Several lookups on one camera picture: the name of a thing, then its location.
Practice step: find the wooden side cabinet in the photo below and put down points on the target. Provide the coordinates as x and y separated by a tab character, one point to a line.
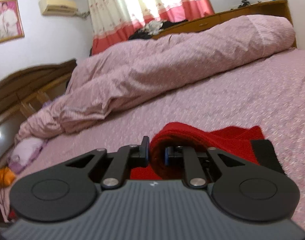
273	8

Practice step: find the framed wedding photo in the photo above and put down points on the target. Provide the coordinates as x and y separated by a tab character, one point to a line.
10	21

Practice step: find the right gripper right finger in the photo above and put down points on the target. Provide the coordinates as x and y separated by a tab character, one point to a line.
200	168

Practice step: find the wall air conditioner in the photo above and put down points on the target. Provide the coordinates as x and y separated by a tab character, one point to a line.
58	7

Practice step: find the wooden headboard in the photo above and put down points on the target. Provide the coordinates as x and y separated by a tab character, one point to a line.
24	92

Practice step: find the cream and pink curtain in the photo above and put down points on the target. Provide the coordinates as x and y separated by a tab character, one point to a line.
115	21

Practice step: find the red knitted garment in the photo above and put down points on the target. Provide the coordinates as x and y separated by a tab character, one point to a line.
245	143

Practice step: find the orange cloth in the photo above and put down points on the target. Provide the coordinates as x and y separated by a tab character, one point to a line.
7	177

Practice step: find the pink floral duvet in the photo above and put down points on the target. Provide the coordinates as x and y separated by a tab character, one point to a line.
130	73

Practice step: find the pile of dark clothes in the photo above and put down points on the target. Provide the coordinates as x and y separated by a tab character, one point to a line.
153	28

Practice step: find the lilac pillow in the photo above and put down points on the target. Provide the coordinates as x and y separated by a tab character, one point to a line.
24	153

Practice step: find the pink floral bed sheet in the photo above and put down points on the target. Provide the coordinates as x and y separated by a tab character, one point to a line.
269	93

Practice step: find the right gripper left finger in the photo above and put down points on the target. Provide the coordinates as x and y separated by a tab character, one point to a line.
110	170

